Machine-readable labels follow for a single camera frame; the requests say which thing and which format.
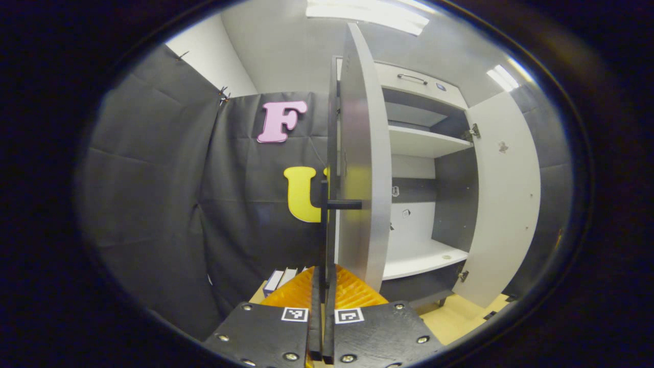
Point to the grey double-door shoe cabinet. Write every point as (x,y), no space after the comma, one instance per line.
(414,143)

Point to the small black block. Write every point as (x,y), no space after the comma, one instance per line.
(489,315)

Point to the grey cabinet drawer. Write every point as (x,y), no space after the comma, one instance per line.
(409,92)

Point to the small ceiling light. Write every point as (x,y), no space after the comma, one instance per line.
(503,77)

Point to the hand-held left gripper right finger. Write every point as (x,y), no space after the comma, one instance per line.
(329,332)

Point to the blue book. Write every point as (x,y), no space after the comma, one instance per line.
(272,282)

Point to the large ceiling light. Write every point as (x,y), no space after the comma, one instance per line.
(368,15)

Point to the grey shoe cabinet door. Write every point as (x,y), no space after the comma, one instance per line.
(363,153)
(503,204)

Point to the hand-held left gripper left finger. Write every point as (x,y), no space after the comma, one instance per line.
(315,332)

